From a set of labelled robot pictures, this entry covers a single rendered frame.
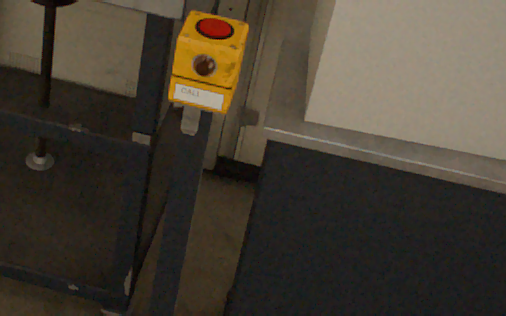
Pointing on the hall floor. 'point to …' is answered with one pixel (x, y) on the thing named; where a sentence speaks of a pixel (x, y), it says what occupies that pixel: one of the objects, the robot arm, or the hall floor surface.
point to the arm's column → (378, 243)
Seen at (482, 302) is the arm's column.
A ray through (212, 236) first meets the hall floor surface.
